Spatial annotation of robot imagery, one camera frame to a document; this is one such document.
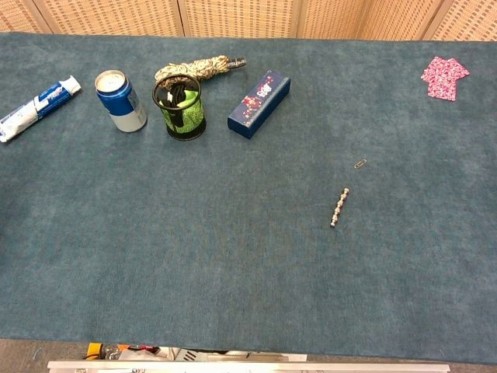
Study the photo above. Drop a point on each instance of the blue white drink can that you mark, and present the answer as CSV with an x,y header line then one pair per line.
x,y
122,105

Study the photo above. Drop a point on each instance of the white blue toothpaste tube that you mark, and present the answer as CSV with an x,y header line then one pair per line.
x,y
37,107

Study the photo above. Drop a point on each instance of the woven bamboo folding screen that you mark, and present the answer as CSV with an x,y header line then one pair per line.
x,y
248,17

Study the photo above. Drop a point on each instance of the dark blue floral box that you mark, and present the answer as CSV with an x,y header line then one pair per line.
x,y
258,105

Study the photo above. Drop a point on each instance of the black mesh pen holder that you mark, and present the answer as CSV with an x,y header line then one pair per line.
x,y
182,114

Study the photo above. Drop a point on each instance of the small metal paper clip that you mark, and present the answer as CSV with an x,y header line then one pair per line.
x,y
360,163

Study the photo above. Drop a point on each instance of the aluminium frame rail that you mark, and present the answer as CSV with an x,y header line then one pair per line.
x,y
248,367

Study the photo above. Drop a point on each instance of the silver bead chain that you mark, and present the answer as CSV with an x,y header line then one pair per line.
x,y
339,208

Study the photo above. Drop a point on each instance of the pink patterned cloth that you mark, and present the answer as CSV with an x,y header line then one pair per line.
x,y
442,79

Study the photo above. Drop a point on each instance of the blue felt table cloth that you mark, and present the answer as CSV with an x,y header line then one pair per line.
x,y
217,233

